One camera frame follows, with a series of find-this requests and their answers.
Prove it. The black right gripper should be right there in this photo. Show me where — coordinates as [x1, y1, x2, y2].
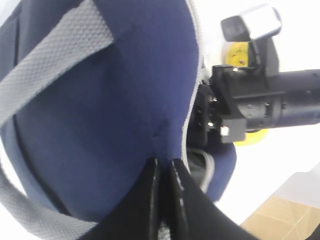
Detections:
[187, 65, 278, 147]

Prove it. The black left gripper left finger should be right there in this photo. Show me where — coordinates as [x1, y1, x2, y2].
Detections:
[82, 158, 161, 240]

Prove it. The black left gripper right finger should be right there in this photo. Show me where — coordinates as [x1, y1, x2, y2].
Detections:
[168, 159, 256, 240]

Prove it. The yellow pear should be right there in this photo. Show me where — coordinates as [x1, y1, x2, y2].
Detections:
[223, 41, 267, 148]

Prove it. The navy blue insulated lunch bag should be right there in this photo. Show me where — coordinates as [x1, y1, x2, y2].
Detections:
[0, 0, 236, 240]

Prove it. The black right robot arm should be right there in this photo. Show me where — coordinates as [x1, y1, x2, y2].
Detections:
[186, 65, 320, 148]

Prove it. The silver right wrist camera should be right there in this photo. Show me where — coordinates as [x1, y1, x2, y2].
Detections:
[220, 3, 282, 42]

